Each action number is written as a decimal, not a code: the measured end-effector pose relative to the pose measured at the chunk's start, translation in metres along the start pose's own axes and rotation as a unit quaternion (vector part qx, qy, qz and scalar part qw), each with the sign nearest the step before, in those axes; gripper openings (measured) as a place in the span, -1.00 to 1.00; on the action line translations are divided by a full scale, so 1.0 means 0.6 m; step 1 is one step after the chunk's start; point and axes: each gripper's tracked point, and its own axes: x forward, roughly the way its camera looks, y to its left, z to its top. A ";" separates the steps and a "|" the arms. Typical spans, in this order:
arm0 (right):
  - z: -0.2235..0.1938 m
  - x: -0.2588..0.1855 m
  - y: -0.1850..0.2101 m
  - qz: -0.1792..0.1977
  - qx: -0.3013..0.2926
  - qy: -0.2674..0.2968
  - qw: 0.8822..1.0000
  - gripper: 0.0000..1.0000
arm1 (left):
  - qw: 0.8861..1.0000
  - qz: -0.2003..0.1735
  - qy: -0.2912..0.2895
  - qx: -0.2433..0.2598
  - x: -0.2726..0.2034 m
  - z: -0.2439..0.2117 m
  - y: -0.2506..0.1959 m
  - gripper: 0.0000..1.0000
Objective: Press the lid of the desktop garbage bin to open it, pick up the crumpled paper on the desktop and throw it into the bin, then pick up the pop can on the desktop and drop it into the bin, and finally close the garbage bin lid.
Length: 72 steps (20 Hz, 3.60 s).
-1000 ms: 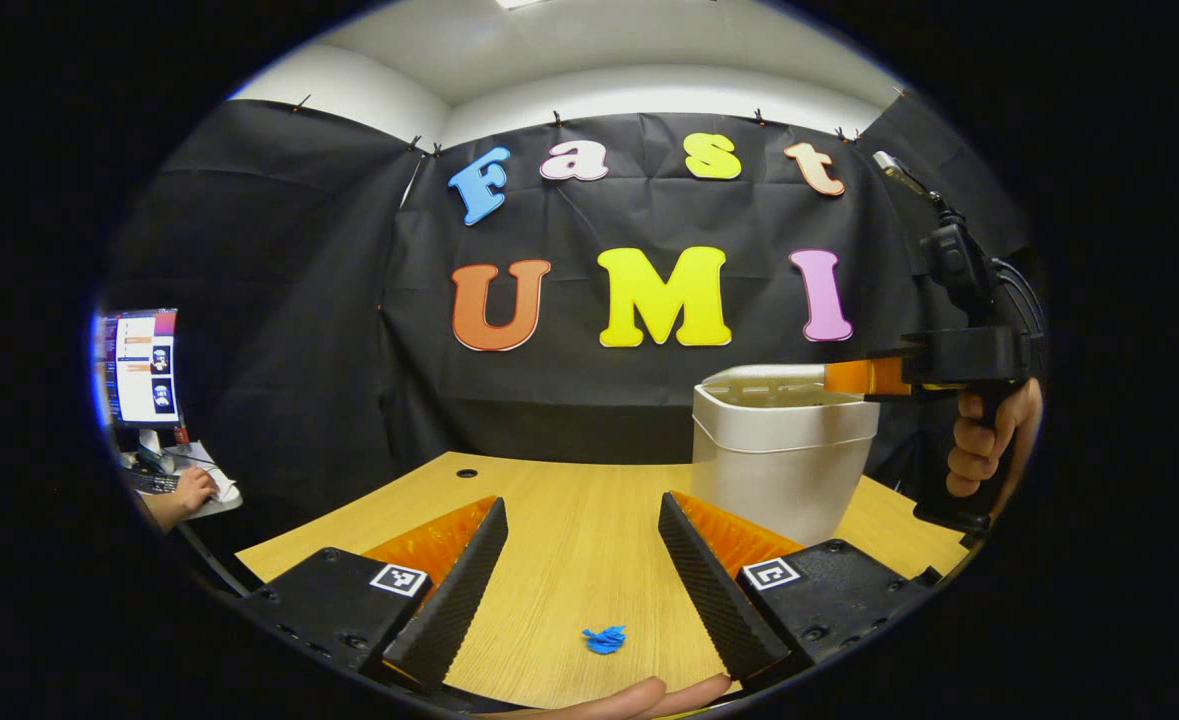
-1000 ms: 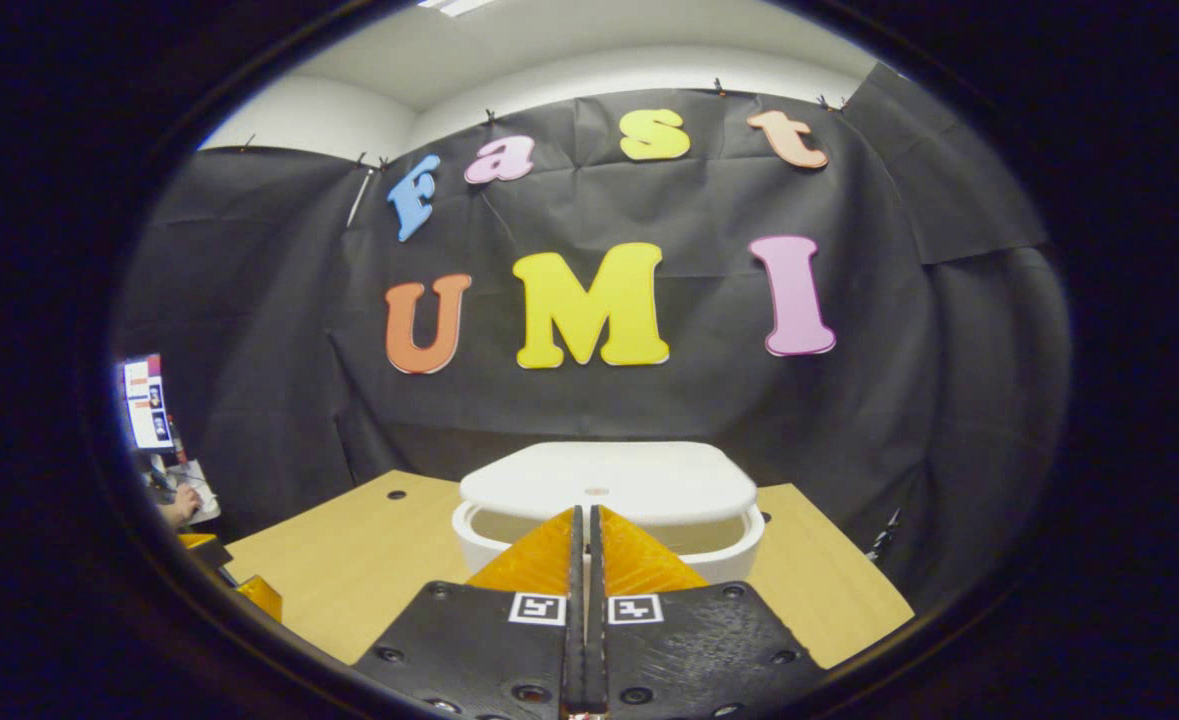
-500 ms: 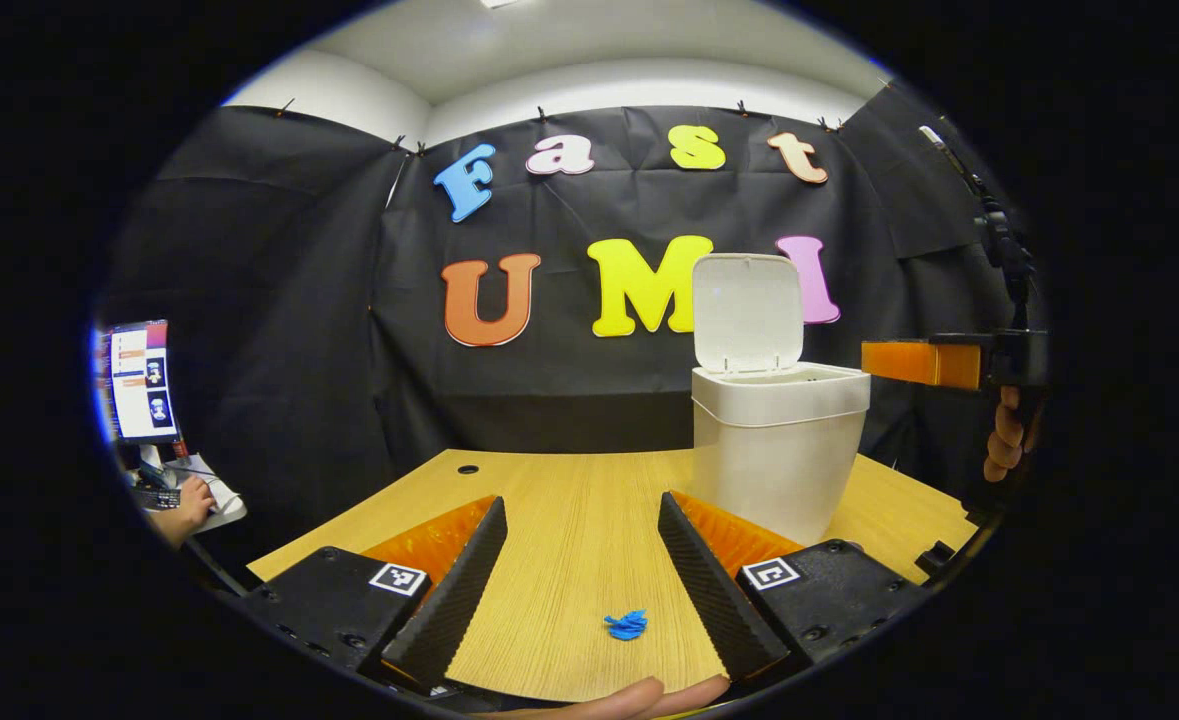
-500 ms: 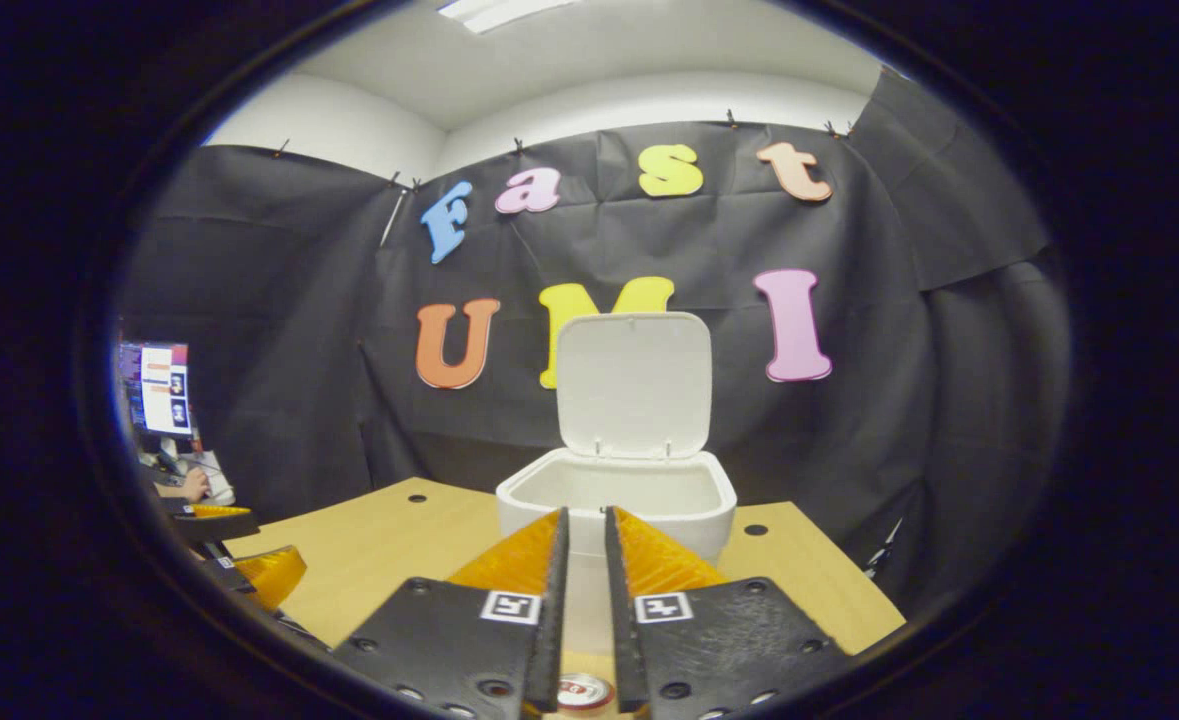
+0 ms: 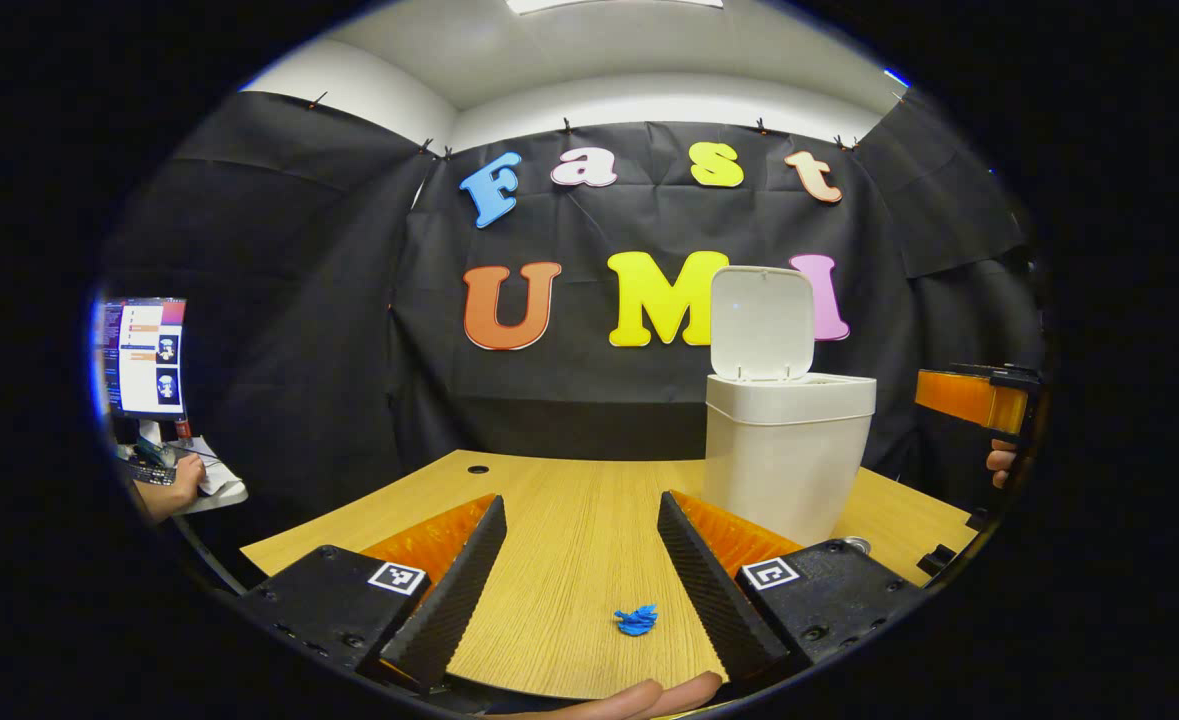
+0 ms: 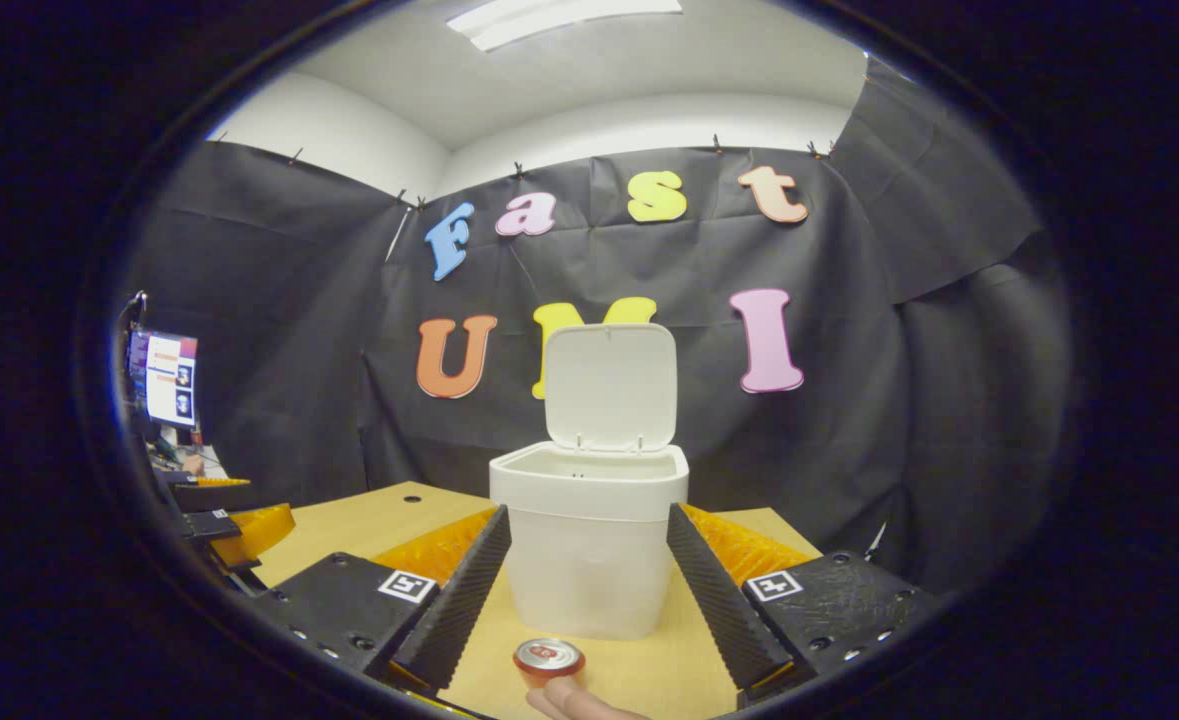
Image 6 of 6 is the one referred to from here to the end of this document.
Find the long ceiling light panel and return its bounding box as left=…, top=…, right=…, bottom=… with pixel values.
left=446, top=0, right=685, bottom=53

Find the black backdrop cloth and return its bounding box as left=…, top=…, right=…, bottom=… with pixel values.
left=119, top=55, right=1070, bottom=601

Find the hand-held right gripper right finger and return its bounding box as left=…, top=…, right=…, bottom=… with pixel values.
left=666, top=502, right=940, bottom=709

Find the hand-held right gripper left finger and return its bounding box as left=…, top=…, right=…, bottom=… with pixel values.
left=247, top=503, right=513, bottom=713

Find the white desktop garbage bin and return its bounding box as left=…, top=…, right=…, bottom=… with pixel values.
left=489, top=322, right=691, bottom=642

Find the computer monitor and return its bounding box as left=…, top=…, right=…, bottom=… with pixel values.
left=127, top=328, right=200, bottom=431

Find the wooden desktop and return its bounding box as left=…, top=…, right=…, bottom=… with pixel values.
left=249, top=481, right=822, bottom=720

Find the red pop can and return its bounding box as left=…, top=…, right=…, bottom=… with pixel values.
left=512, top=638, right=587, bottom=689

